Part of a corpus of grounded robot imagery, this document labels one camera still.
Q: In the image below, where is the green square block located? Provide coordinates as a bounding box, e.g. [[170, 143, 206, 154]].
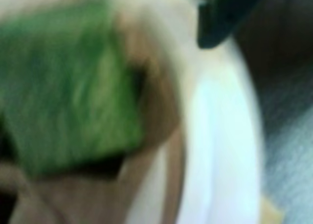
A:
[[0, 0, 145, 179]]

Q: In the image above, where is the beige masking tape piece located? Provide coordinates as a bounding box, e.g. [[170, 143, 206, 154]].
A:
[[259, 196, 286, 224]]

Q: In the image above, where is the black felt mat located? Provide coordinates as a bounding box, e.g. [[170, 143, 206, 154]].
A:
[[232, 0, 313, 224]]

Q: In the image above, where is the white plate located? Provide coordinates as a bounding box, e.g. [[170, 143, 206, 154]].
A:
[[126, 0, 265, 224]]

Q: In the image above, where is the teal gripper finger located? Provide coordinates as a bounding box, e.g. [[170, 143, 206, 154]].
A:
[[197, 0, 264, 50]]

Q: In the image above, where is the brown cardboard disc with holes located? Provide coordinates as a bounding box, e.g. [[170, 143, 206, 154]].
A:
[[0, 11, 195, 224]]

